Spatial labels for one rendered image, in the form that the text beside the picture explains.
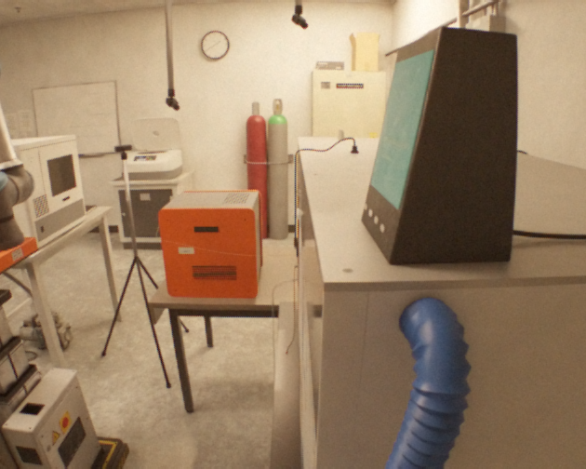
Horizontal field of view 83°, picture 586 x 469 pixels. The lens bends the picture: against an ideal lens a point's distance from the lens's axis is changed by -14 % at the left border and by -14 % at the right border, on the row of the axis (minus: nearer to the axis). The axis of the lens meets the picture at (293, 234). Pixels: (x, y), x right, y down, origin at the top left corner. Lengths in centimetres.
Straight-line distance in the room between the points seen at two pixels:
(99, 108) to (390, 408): 504
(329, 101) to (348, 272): 404
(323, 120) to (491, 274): 403
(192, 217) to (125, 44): 367
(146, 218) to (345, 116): 245
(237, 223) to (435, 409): 148
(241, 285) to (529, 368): 152
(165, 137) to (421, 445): 460
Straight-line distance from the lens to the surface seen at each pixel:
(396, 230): 28
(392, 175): 30
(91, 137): 527
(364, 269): 27
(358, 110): 432
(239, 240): 167
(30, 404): 144
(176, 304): 180
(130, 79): 504
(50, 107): 555
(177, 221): 170
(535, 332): 33
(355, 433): 34
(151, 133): 477
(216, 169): 478
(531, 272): 31
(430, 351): 23
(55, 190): 231
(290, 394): 121
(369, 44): 441
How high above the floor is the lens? 155
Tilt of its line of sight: 19 degrees down
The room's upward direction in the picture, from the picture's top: straight up
